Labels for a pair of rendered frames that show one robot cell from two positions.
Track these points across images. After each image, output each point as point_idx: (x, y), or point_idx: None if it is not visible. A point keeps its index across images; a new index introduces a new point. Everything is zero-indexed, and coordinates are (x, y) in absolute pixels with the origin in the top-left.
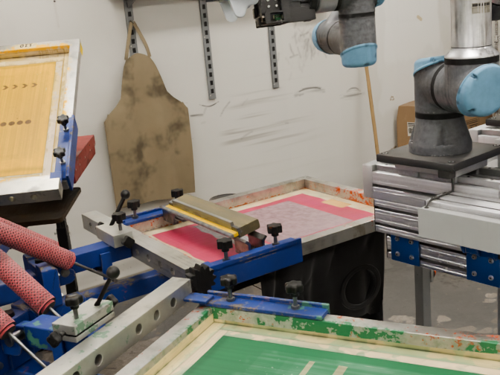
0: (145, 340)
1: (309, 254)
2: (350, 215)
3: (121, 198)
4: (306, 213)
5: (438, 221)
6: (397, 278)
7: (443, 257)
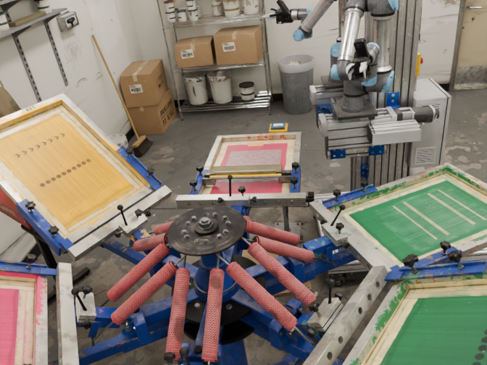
0: (98, 267)
1: None
2: (275, 147)
3: (230, 179)
4: (254, 153)
5: (383, 137)
6: (185, 172)
7: (356, 150)
